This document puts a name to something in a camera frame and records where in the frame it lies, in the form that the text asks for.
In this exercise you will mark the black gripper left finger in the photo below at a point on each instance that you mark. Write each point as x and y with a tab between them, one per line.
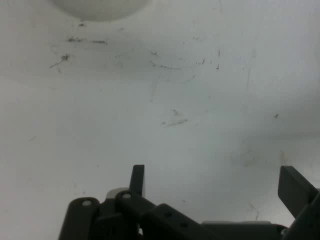
135	215

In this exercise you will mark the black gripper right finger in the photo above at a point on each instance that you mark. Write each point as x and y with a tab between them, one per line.
295	192

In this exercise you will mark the white bowl with black rim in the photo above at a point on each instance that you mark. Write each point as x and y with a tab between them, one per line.
100	10

